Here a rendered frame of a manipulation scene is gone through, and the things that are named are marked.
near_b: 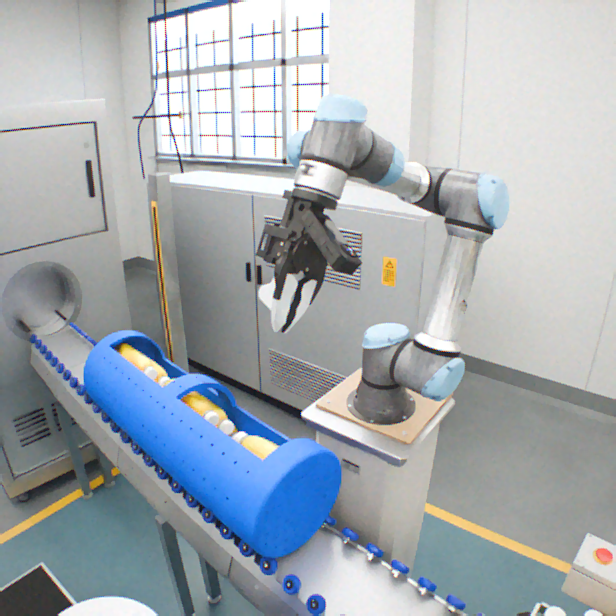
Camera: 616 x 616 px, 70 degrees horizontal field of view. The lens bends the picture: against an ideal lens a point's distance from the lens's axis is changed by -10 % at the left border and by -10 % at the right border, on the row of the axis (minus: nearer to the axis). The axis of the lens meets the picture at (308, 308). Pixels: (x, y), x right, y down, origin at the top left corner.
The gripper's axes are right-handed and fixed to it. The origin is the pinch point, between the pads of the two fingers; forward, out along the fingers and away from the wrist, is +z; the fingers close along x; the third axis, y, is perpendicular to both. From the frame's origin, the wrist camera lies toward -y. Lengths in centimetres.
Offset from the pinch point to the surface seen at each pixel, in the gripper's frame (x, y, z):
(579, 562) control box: -54, -47, 31
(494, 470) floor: -227, 24, 77
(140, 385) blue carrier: -16, 62, 37
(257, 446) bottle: -24.8, 21.1, 34.4
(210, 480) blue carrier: -15, 23, 43
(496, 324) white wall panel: -293, 79, -1
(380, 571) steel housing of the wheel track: -45, -10, 54
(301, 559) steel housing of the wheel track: -35, 6, 59
